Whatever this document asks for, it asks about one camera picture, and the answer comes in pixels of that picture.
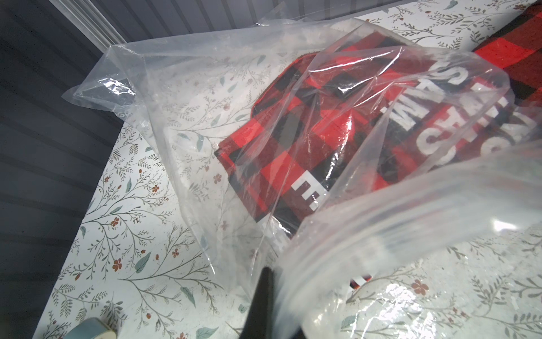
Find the red plaid printed shirt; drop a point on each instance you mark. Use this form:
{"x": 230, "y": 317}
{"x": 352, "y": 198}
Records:
{"x": 516, "y": 49}

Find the tape roll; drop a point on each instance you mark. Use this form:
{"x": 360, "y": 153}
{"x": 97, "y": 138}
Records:
{"x": 92, "y": 328}

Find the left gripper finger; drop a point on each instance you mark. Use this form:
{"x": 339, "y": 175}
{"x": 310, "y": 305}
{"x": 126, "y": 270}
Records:
{"x": 259, "y": 320}

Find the clear plastic vacuum bag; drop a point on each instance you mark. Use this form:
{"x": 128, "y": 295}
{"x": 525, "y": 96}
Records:
{"x": 454, "y": 252}

